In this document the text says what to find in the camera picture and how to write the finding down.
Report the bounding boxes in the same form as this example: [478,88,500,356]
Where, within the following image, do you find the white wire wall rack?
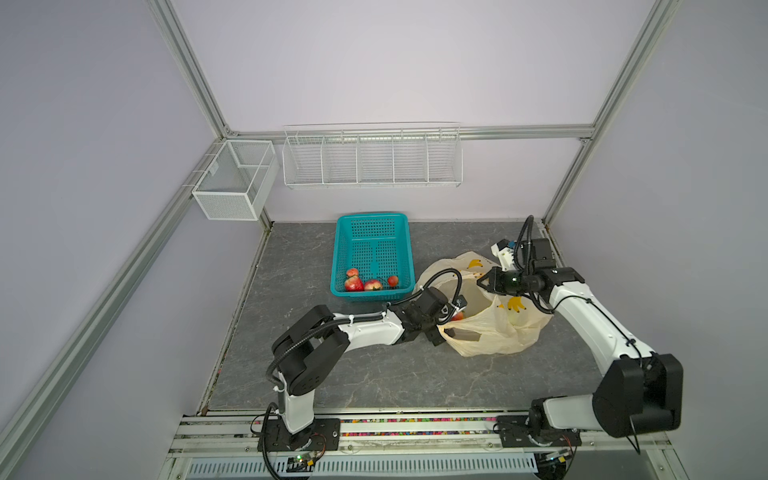
[282,122,464,188]

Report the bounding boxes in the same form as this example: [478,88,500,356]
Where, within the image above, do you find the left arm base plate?
[258,417,341,453]

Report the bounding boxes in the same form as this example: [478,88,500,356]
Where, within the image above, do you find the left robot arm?
[265,286,467,434]

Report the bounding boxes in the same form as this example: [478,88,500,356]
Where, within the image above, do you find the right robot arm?
[477,239,684,438]

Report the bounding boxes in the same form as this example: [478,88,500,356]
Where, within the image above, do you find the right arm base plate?
[492,414,582,448]

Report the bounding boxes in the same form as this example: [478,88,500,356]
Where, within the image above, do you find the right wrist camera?
[491,239,518,271]

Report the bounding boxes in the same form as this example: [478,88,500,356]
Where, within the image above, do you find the white vent grille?
[186,452,539,479]

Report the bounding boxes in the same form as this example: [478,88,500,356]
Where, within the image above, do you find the teal plastic basket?
[330,213,416,302]

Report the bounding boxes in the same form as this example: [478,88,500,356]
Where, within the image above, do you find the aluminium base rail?
[167,407,673,462]

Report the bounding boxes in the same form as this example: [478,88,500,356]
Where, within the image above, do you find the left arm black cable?
[259,267,464,480]

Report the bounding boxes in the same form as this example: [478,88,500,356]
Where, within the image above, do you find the white mesh box basket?
[192,140,280,221]

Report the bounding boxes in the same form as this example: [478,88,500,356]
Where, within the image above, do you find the banana print plastic bag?
[417,252,552,357]

